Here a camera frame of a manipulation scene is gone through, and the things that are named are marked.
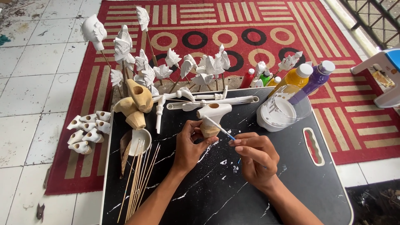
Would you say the white and blue plastic stool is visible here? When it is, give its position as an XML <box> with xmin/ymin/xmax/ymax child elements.
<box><xmin>350</xmin><ymin>48</ymin><xmax>400</xmax><ymax>109</ymax></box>

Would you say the dried brown leaf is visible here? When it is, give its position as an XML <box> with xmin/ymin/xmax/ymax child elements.
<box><xmin>120</xmin><ymin>130</ymin><xmax>133</xmax><ymax>179</ymax></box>

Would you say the purple paint bottle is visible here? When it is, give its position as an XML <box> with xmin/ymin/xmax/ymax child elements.
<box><xmin>288</xmin><ymin>60</ymin><xmax>336</xmax><ymax>105</ymax></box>

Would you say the small white bowl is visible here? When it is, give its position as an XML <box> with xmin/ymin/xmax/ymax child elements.
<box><xmin>129</xmin><ymin>128</ymin><xmax>152</xmax><ymax>157</ymax></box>

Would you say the blue-handled paintbrush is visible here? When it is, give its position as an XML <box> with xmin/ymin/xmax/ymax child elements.
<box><xmin>202</xmin><ymin>115</ymin><xmax>268</xmax><ymax>169</ymax></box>

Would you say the person's right hand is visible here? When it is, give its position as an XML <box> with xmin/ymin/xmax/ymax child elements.
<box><xmin>228</xmin><ymin>132</ymin><xmax>280</xmax><ymax>188</ymax></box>

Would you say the dark metal fence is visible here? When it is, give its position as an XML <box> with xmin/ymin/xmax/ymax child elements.
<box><xmin>339</xmin><ymin>0</ymin><xmax>400</xmax><ymax>50</ymax></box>

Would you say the unpainted wooden puppet torso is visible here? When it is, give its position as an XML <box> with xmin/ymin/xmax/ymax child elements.
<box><xmin>126</xmin><ymin>79</ymin><xmax>154</xmax><ymax>114</ymax></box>
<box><xmin>112</xmin><ymin>97</ymin><xmax>146</xmax><ymax>130</ymax></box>

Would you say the black marble-pattern folding table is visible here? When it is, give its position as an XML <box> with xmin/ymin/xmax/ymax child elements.
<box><xmin>100</xmin><ymin>86</ymin><xmax>354</xmax><ymax>225</ymax></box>

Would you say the bundle of bamboo sticks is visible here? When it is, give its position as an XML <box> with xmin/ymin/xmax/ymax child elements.
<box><xmin>117</xmin><ymin>140</ymin><xmax>161</xmax><ymax>224</ymax></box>

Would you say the person's left hand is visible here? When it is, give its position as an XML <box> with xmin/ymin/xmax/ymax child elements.
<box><xmin>171</xmin><ymin>120</ymin><xmax>220</xmax><ymax>175</ymax></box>

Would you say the half-painted wooden puppet torso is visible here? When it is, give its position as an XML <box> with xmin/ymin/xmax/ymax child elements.
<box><xmin>197</xmin><ymin>103</ymin><xmax>233</xmax><ymax>138</ymax></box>

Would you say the red paint bottle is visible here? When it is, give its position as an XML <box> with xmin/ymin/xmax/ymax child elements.
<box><xmin>240</xmin><ymin>68</ymin><xmax>255</xmax><ymax>89</ymax></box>

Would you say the group of white heads on sticks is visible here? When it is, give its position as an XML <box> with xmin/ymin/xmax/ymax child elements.
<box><xmin>80</xmin><ymin>6</ymin><xmax>304</xmax><ymax>97</ymax></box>

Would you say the red patterned rug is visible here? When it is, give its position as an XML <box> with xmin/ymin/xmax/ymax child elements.
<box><xmin>45</xmin><ymin>0</ymin><xmax>400</xmax><ymax>196</ymax></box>

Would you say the clear cup of white paint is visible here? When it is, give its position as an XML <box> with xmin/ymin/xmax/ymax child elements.
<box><xmin>256</xmin><ymin>84</ymin><xmax>312</xmax><ymax>132</ymax></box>

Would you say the brown leaf scrap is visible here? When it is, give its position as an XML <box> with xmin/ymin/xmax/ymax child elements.
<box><xmin>36</xmin><ymin>203</ymin><xmax>46</xmax><ymax>221</ymax></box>

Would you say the white puppet hand piece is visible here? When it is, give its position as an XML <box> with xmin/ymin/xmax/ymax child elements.
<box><xmin>181</xmin><ymin>100</ymin><xmax>208</xmax><ymax>112</ymax></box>

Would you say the pile of white painted torsos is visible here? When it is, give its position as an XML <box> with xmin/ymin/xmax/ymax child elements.
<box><xmin>66</xmin><ymin>111</ymin><xmax>112</xmax><ymax>155</ymax></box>

